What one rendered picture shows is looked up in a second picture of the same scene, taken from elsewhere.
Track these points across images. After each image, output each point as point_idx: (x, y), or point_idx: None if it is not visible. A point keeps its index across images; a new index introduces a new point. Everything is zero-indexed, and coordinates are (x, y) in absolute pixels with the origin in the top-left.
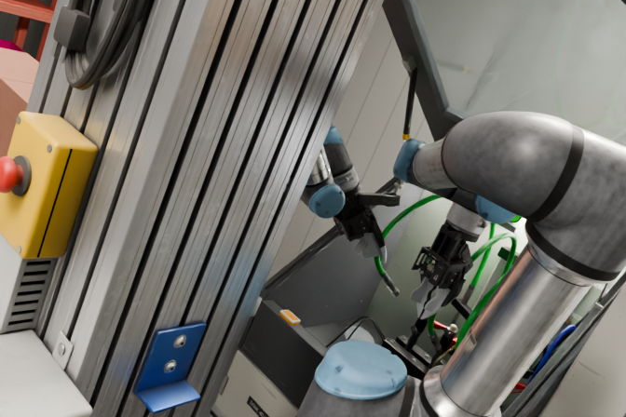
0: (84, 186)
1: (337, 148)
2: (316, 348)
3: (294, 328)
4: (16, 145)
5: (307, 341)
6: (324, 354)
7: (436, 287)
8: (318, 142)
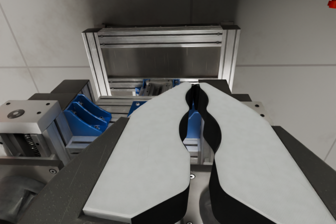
0: None
1: None
2: None
3: None
4: None
5: None
6: None
7: (190, 166)
8: None
